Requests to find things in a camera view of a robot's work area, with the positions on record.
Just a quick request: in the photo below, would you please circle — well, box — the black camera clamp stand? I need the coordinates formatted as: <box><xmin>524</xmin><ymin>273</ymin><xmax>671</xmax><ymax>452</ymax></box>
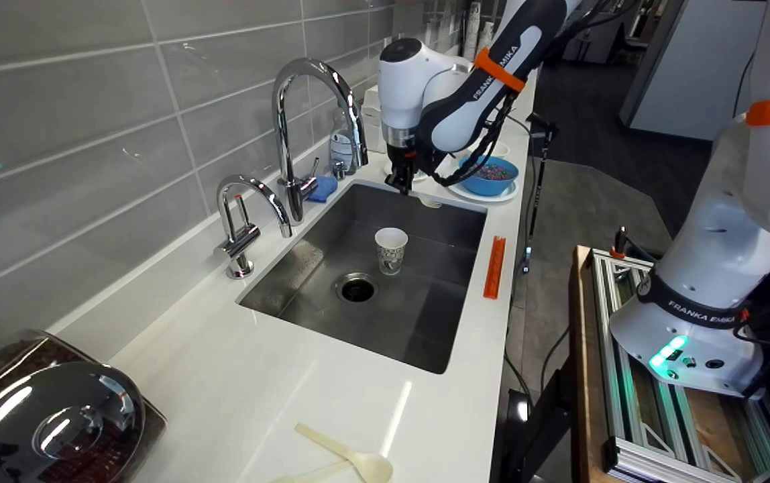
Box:
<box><xmin>518</xmin><ymin>112</ymin><xmax>560</xmax><ymax>277</ymax></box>

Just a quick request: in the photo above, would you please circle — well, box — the large white plate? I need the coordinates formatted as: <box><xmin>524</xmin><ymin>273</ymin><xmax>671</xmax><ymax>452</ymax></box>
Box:
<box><xmin>442</xmin><ymin>174</ymin><xmax>524</xmax><ymax>208</ymax></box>

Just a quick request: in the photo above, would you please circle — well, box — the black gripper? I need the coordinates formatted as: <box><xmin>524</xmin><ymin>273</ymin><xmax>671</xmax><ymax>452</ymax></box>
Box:
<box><xmin>384</xmin><ymin>124</ymin><xmax>423</xmax><ymax>196</ymax></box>

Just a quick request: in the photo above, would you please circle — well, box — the cream plastic spoon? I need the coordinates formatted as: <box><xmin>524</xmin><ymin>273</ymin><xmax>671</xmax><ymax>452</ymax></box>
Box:
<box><xmin>292</xmin><ymin>422</ymin><xmax>398</xmax><ymax>483</ymax></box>

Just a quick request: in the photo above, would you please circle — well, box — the aluminium rail base frame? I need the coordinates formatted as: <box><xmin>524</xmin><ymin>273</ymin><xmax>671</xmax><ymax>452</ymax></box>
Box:
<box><xmin>580</xmin><ymin>244</ymin><xmax>770</xmax><ymax>483</ymax></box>

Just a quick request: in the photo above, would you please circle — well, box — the white paper cup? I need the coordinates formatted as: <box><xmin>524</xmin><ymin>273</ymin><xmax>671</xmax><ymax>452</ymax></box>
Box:
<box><xmin>373</xmin><ymin>225</ymin><xmax>410</xmax><ymax>280</ymax></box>

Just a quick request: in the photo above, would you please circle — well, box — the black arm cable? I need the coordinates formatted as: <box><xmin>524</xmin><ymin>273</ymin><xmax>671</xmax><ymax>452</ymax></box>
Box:
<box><xmin>419</xmin><ymin>84</ymin><xmax>514</xmax><ymax>192</ymax></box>

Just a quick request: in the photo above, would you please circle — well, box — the white refrigerator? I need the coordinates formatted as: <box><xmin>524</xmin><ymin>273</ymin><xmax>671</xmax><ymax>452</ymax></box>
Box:
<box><xmin>619</xmin><ymin>0</ymin><xmax>766</xmax><ymax>142</ymax></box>

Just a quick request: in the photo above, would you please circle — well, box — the blue sponge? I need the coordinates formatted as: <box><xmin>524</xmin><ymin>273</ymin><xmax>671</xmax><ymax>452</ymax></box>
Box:
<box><xmin>302</xmin><ymin>174</ymin><xmax>341</xmax><ymax>208</ymax></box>

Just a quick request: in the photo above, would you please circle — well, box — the orange strip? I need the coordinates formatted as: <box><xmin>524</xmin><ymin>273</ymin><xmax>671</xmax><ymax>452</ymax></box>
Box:
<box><xmin>479</xmin><ymin>234</ymin><xmax>510</xmax><ymax>303</ymax></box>

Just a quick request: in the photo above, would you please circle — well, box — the wooden board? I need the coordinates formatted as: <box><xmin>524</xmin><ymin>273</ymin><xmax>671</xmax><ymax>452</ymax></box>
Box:
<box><xmin>568</xmin><ymin>244</ymin><xmax>619</xmax><ymax>483</ymax></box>

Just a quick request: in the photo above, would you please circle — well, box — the small chrome faucet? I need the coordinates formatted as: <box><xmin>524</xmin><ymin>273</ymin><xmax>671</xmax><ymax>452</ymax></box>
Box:
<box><xmin>212</xmin><ymin>173</ymin><xmax>298</xmax><ymax>280</ymax></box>

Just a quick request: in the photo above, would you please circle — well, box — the stainless steel sink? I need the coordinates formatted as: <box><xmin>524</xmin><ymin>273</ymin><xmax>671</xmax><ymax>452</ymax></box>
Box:
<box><xmin>235</xmin><ymin>182</ymin><xmax>491</xmax><ymax>377</ymax></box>

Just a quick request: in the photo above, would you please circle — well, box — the blue bowl of colourful beads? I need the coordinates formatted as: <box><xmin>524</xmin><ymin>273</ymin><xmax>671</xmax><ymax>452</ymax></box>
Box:
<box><xmin>463</xmin><ymin>157</ymin><xmax>524</xmax><ymax>201</ymax></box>

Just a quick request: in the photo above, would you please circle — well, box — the tall chrome gooseneck faucet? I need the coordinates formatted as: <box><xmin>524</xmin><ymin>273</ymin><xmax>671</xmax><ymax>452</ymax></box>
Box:
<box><xmin>270</xmin><ymin>57</ymin><xmax>371</xmax><ymax>225</ymax></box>

